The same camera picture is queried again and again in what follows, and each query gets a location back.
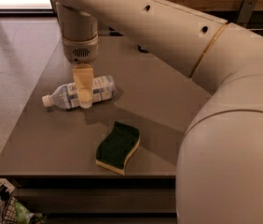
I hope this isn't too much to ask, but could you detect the right metal bracket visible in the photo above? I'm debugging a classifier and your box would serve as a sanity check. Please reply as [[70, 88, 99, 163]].
[[235, 0, 258, 28]]

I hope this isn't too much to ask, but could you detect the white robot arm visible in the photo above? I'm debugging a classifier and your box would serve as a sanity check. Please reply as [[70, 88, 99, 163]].
[[54, 0, 263, 224]]

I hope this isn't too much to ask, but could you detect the clear plastic water bottle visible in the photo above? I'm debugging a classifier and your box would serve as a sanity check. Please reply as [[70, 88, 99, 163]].
[[42, 76, 117, 109]]

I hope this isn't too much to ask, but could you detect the grey table drawer front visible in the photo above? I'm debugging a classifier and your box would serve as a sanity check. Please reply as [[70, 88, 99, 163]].
[[13, 189, 176, 214]]

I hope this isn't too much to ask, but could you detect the wire basket with green bag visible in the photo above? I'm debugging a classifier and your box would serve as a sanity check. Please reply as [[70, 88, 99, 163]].
[[1, 197, 45, 224]]

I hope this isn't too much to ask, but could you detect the green yellow sponge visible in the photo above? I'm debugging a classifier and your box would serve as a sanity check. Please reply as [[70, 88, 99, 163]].
[[95, 121, 140, 175]]

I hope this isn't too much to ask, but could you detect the blue soda can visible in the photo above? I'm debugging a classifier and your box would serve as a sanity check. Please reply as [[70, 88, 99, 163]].
[[138, 46, 149, 53]]

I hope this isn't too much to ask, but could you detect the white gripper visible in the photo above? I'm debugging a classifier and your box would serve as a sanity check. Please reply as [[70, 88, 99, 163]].
[[56, 3, 99, 108]]

